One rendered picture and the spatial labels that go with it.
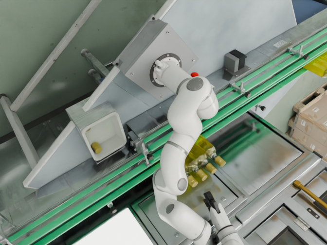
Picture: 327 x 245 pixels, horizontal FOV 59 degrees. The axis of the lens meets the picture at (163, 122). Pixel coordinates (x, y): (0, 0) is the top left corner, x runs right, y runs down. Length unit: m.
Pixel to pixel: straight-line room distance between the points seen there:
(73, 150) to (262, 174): 0.95
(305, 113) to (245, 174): 3.64
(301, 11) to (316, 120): 3.00
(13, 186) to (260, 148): 1.39
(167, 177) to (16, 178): 1.12
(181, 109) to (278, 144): 0.93
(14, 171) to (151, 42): 1.15
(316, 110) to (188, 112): 4.44
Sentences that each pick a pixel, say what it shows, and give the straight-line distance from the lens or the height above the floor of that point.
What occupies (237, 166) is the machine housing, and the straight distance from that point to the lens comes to 1.62.
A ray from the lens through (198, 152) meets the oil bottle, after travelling 1.43.
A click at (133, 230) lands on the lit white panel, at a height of 1.11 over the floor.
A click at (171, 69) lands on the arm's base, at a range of 1.16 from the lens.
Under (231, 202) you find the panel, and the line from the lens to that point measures 1.48.
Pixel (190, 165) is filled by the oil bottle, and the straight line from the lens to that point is 1.39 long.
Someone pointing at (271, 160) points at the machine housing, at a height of 1.23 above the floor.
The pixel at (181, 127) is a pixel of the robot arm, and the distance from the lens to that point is 0.93.
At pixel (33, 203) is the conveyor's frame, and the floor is 0.81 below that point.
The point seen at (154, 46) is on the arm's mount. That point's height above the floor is 0.86.
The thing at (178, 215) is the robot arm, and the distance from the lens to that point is 0.99.
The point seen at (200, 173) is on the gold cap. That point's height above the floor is 1.14.
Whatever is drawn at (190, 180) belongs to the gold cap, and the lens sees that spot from 1.36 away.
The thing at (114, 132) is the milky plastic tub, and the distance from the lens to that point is 1.41.
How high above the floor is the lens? 1.70
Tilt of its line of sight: 36 degrees down
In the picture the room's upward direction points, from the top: 134 degrees clockwise
